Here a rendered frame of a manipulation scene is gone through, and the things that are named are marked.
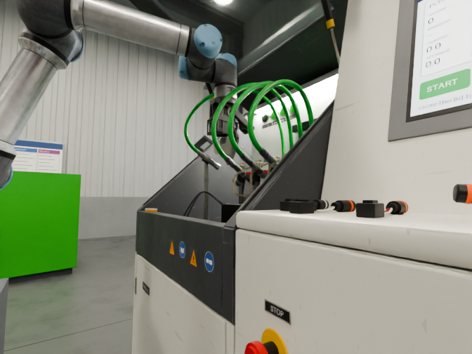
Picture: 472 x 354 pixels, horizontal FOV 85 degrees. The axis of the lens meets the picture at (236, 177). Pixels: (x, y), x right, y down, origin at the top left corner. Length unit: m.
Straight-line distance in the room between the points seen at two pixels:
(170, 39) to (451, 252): 0.70
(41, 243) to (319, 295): 3.83
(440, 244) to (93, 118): 7.45
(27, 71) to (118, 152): 6.59
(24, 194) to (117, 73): 4.85
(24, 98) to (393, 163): 0.86
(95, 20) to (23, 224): 3.39
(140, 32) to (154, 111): 7.21
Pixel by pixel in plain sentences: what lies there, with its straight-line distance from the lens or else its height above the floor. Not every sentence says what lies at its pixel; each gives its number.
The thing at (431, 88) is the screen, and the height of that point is 1.19.
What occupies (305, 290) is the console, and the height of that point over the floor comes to 0.89.
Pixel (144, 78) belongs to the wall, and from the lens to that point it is 8.19.
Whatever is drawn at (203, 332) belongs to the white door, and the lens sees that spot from 0.60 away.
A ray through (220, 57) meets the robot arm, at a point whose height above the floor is 1.45.
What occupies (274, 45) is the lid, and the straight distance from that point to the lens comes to 1.10.
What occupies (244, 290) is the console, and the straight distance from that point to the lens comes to 0.44.
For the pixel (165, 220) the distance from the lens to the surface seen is 0.77.
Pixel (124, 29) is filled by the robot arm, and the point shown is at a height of 1.41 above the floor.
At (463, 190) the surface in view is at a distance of 0.34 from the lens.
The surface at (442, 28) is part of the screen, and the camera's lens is 0.64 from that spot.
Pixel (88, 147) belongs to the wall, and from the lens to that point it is 7.37.
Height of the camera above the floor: 1.00
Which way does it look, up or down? 4 degrees up
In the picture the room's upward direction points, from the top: straight up
